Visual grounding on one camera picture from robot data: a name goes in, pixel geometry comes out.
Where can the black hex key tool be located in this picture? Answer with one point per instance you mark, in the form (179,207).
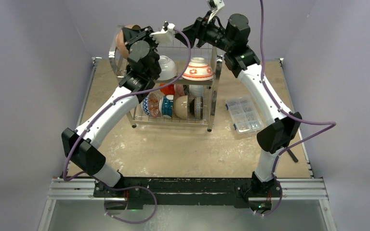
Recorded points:
(293,156)

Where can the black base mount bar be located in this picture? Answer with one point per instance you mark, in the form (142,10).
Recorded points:
(137,192)

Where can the red floral pattern bowl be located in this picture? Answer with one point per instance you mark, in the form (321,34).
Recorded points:
(198,70)

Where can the red geometric pattern bowl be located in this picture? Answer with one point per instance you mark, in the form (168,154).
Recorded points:
(150,105)

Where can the clear plastic screw box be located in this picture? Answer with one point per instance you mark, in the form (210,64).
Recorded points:
(244,114)

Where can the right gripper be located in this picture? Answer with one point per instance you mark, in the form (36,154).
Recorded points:
(191,31)

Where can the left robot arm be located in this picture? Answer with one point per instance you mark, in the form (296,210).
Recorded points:
(81,144)

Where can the plain white bowl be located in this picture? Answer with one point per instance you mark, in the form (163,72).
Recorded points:
(168,68)

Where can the brown-rimmed white bowl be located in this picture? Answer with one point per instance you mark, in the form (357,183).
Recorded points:
(120,44)

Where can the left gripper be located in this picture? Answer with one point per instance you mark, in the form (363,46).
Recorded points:
(132,36)

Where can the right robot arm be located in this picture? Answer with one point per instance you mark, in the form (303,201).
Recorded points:
(281,125)

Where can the beige speckled bowl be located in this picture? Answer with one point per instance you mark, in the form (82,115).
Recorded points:
(181,107)

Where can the steel two-tier dish rack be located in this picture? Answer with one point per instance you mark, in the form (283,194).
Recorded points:
(137,116)

